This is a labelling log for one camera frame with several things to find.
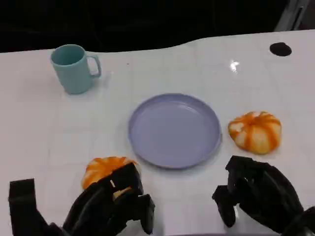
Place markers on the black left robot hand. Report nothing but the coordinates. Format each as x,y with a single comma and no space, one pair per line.
98,209

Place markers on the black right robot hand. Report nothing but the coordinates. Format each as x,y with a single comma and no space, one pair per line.
265,191

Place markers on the orange white toy bread roll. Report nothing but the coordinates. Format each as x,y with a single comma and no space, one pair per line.
101,169
256,132

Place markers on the lilac plate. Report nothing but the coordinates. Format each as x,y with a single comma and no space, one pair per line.
172,130

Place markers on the pale green mug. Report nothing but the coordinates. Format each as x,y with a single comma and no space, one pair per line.
71,73

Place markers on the black table grommet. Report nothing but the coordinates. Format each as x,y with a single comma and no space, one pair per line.
280,49

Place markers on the grey metal frame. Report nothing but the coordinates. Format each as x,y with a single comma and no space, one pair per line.
292,14

